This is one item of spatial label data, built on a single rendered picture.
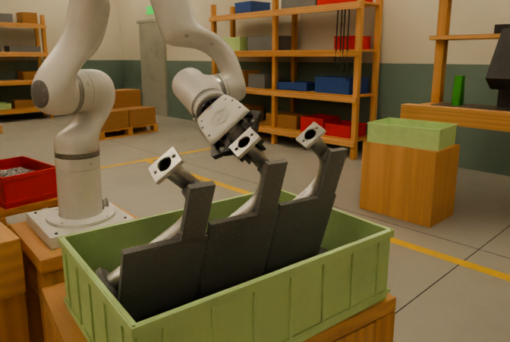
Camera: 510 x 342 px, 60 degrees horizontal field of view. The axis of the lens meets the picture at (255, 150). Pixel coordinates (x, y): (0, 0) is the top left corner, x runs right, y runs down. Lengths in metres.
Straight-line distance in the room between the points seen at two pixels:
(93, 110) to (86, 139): 0.09
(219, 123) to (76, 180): 0.55
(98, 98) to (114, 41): 10.68
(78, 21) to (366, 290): 0.94
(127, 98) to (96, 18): 7.14
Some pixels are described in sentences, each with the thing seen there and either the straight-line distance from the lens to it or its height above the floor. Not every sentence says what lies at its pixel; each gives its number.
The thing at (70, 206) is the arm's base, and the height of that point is 0.93.
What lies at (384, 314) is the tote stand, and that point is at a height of 0.76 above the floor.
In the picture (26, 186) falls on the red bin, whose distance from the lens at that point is 1.85.
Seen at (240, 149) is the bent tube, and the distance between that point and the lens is 0.81.
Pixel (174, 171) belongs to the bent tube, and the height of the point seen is 1.16.
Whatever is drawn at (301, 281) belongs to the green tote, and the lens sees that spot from 0.88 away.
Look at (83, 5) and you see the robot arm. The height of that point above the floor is 1.46.
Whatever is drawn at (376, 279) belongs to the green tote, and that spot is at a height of 0.85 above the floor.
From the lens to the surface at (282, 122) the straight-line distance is 6.82.
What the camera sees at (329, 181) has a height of 1.08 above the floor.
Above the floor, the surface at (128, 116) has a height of 0.33.
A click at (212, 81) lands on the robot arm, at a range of 1.01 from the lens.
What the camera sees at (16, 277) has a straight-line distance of 1.29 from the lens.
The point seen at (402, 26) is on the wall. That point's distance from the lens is 6.24.
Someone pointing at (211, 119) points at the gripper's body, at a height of 1.22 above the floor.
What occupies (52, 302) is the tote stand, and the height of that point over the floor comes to 0.79.
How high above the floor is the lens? 1.34
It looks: 12 degrees down
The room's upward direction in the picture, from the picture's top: straight up
